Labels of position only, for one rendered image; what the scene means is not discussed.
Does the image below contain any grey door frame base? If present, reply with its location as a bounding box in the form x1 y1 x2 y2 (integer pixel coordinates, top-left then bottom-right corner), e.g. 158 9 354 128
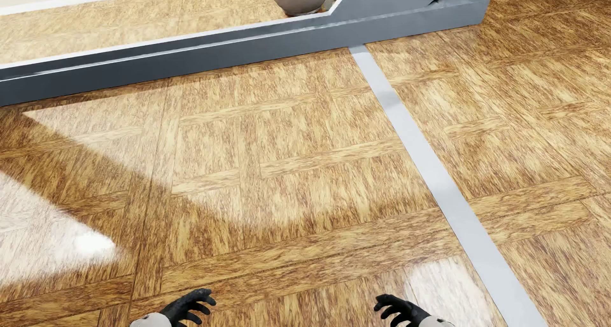
0 0 490 107

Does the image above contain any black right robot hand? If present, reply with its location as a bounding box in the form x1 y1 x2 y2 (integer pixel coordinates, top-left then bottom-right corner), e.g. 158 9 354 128
374 294 431 327

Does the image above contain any grey metal floor strip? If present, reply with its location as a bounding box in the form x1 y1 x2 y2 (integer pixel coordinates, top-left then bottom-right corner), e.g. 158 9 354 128
349 45 548 327

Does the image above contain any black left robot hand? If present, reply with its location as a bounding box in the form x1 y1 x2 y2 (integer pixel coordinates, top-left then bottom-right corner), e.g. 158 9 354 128
159 289 217 327

